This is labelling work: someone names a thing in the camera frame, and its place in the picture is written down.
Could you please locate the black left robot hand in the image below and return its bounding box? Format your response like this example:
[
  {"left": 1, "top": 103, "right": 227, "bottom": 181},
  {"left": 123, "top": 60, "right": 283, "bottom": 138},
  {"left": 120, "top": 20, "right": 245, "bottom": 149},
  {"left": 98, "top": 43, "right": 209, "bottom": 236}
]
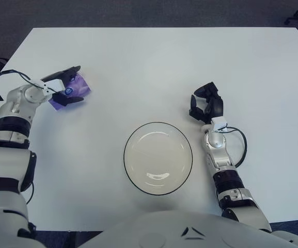
[{"left": 40, "top": 66, "right": 85, "bottom": 108}]

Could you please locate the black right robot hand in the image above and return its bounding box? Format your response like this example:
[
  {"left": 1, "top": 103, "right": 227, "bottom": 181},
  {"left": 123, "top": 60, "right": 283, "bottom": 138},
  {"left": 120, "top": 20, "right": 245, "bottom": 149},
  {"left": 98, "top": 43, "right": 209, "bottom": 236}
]
[{"left": 189, "top": 82, "right": 225, "bottom": 125}]

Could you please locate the purple tissue paper pack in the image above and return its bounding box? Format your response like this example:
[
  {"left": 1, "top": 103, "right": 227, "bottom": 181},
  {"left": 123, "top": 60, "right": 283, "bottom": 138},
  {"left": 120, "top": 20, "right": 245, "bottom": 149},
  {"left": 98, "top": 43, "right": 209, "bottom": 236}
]
[{"left": 48, "top": 72, "right": 92, "bottom": 112}]

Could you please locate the white plate with black rim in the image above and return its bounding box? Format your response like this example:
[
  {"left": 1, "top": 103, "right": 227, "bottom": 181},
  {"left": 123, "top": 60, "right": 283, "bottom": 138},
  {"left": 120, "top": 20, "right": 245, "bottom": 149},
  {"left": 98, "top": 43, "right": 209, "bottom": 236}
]
[{"left": 123, "top": 121, "right": 193, "bottom": 196}]

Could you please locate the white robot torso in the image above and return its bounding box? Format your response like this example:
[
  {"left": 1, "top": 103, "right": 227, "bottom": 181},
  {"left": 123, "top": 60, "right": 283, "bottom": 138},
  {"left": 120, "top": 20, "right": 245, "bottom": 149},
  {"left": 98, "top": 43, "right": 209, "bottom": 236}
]
[{"left": 79, "top": 209, "right": 298, "bottom": 248}]

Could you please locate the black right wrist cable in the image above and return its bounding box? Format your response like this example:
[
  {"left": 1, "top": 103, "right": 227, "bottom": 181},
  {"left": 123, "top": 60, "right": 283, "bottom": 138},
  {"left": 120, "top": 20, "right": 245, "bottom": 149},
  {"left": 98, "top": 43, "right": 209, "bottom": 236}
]
[{"left": 225, "top": 126, "right": 248, "bottom": 167}]

